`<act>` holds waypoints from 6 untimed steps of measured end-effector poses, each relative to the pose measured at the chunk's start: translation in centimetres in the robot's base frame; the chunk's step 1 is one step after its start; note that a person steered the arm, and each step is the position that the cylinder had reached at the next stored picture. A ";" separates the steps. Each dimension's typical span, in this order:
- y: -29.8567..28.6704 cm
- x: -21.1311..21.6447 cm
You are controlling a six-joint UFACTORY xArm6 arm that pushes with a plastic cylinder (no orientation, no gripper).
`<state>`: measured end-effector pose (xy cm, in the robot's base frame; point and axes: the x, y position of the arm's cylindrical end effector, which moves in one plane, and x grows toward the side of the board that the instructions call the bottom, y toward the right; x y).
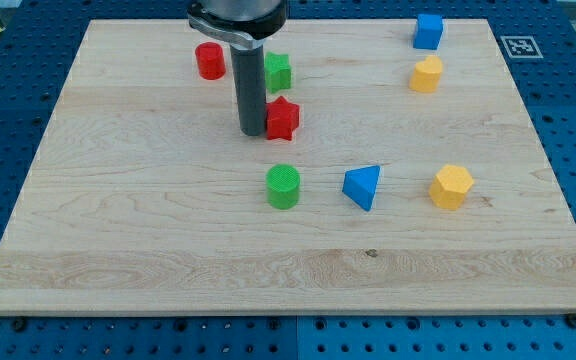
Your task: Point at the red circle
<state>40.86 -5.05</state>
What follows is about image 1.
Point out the silver black robot arm flange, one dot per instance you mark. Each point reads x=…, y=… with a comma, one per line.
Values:
x=244, y=24

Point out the green cylinder block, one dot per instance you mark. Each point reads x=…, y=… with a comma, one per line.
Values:
x=283, y=186

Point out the red star block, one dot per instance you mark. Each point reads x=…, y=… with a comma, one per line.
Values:
x=283, y=118

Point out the blue triangle block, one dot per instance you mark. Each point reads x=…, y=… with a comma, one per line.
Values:
x=360, y=185

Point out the light wooden board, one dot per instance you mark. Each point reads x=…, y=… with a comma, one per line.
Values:
x=146, y=199

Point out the green star block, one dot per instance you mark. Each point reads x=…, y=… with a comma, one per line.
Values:
x=278, y=72

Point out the grey cylindrical pointer rod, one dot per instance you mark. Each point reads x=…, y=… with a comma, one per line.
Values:
x=249, y=80

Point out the red cylinder block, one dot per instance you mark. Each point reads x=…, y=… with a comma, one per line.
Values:
x=210, y=60

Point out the yellow hexagon block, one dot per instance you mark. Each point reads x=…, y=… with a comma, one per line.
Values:
x=450, y=187

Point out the yellow heart block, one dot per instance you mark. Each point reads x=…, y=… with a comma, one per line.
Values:
x=426, y=74

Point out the blue cube block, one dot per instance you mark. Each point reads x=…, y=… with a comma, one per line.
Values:
x=428, y=31

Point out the white fiducial marker tag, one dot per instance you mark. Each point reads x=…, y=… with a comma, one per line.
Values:
x=521, y=47

